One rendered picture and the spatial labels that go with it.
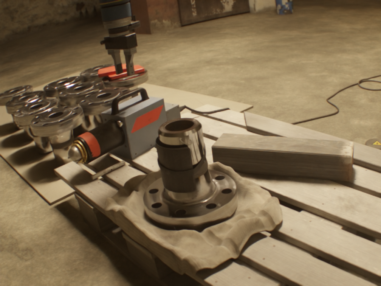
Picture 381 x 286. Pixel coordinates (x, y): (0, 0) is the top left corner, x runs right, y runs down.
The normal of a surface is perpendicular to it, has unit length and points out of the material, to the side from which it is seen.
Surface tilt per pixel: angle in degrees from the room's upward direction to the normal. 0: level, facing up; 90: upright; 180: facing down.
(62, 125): 90
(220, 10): 90
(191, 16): 90
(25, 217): 0
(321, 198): 0
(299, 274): 0
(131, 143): 90
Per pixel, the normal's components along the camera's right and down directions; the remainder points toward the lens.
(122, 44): -0.62, 0.40
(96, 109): -0.13, 0.43
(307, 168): -0.40, 0.43
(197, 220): 0.17, 0.39
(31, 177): -0.12, -0.90
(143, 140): 0.78, 0.18
